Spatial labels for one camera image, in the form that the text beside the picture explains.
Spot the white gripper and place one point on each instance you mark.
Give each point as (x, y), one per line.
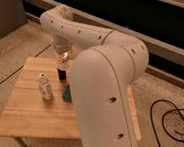
(64, 55)

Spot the black ceramic cup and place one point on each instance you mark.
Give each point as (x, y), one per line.
(62, 74)

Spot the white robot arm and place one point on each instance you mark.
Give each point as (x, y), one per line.
(106, 49)

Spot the teal eraser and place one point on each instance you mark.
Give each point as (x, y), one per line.
(66, 94)

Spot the clear plastic bottle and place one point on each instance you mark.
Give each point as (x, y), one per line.
(45, 87)

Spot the wooden table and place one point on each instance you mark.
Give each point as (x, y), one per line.
(37, 111)

